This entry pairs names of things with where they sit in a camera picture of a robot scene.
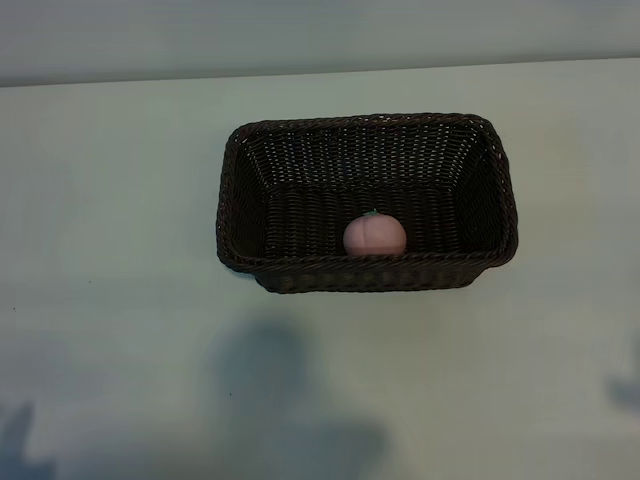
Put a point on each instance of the pink peach with green stem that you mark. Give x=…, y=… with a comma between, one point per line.
x=375, y=237

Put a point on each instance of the dark brown wicker basket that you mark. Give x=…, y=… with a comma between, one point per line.
x=310, y=180

